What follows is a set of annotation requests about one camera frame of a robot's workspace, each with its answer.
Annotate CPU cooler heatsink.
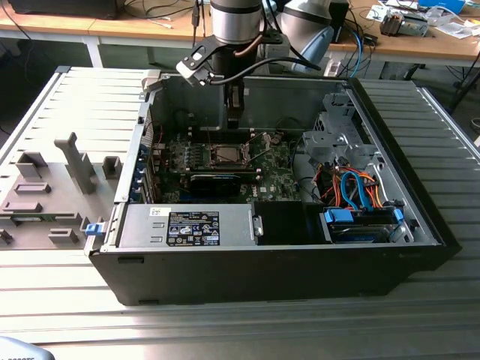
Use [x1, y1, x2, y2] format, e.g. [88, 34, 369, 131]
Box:
[379, 10, 431, 38]

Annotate grey power supply unit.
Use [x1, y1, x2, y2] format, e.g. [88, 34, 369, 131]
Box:
[115, 204, 260, 248]

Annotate white paper documents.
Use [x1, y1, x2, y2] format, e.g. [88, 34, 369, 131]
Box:
[430, 13, 480, 41]

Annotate wooden desk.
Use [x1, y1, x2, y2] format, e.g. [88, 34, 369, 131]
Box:
[0, 0, 213, 69]
[325, 0, 480, 68]

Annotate green motherboard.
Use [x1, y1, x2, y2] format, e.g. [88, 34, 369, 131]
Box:
[148, 127, 303, 206]

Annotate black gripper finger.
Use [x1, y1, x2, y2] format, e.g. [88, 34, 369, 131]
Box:
[224, 84, 245, 131]

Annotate red orange wire bundle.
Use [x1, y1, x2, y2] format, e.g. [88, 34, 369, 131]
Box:
[314, 166, 341, 202]

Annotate silver metal bracket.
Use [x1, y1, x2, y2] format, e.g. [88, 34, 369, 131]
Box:
[251, 214, 266, 238]

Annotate black graphics card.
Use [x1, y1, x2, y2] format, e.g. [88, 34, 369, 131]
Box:
[187, 172, 243, 198]

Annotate white plastic item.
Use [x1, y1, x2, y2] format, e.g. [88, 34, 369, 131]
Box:
[322, 58, 343, 78]

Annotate hard disk in blue carrier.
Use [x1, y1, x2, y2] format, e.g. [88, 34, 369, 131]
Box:
[318, 208, 406, 245]

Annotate grey parts rack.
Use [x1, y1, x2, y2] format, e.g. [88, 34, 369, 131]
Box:
[0, 131, 125, 251]

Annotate grey case handle latch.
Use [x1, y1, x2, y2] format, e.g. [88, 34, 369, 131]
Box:
[140, 69, 163, 101]

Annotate blue box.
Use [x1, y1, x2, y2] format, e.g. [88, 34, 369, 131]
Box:
[418, 0, 467, 13]

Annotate CPU socket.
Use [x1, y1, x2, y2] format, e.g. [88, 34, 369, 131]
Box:
[209, 143, 251, 169]

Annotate silver metal drive cage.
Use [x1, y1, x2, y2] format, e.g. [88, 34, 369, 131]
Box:
[299, 91, 417, 241]

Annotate blue wire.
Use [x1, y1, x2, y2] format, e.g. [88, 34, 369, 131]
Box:
[339, 169, 371, 213]

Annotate black plastic shroud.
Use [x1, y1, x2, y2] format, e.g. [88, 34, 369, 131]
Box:
[253, 201, 326, 245]

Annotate grey rounded device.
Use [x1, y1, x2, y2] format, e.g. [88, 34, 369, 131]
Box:
[0, 336, 52, 360]

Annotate black power supply label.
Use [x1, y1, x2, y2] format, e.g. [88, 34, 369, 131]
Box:
[166, 210, 222, 248]

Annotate metal socket cover frame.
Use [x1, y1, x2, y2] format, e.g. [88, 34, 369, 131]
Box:
[241, 130, 272, 167]

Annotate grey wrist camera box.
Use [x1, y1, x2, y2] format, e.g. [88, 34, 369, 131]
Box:
[262, 35, 290, 57]

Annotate black PC case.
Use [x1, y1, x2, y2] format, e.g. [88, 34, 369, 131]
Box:
[84, 70, 462, 307]

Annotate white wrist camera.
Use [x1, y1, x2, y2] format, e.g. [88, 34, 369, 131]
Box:
[175, 44, 217, 86]

